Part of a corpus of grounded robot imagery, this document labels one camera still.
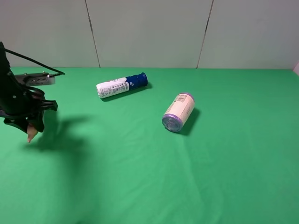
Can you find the white blue-capped bottle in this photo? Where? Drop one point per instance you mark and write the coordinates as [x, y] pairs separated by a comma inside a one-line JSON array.
[[121, 85]]

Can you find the green tablecloth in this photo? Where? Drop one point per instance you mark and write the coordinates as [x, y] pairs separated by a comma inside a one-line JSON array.
[[235, 161]]

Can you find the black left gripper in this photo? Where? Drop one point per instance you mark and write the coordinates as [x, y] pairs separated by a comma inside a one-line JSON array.
[[18, 100]]

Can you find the purple white-labelled roll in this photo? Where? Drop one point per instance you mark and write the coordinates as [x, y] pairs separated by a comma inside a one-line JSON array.
[[178, 112]]

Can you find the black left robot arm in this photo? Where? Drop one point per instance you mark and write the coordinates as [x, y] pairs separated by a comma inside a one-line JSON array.
[[5, 65]]

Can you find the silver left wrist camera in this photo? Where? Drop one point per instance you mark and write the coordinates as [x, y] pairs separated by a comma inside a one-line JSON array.
[[36, 79]]

